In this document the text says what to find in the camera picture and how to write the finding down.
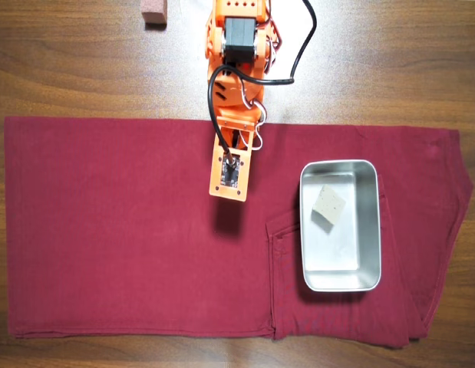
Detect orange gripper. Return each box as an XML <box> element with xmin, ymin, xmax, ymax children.
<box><xmin>213</xmin><ymin>95</ymin><xmax>266</xmax><ymax>153</ymax></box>

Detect beige speckled cube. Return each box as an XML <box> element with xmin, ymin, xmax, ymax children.
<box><xmin>311</xmin><ymin>184</ymin><xmax>347</xmax><ymax>235</ymax></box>

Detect pink sponge block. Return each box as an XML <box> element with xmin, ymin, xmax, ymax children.
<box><xmin>140</xmin><ymin>0</ymin><xmax>170</xmax><ymax>26</ymax></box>

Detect rectangular stainless steel tray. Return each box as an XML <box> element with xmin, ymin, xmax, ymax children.
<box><xmin>298</xmin><ymin>159</ymin><xmax>383</xmax><ymax>294</ymax></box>

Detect dark red cloth trousers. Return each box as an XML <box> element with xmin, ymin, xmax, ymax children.
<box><xmin>3</xmin><ymin>116</ymin><xmax>474</xmax><ymax>349</ymax></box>

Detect white servo wires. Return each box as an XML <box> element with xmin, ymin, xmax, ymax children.
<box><xmin>236</xmin><ymin>74</ymin><xmax>269</xmax><ymax>153</ymax></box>

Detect orange gripper camera mount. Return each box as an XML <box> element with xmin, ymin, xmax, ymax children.
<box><xmin>208</xmin><ymin>114</ymin><xmax>260</xmax><ymax>203</ymax></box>

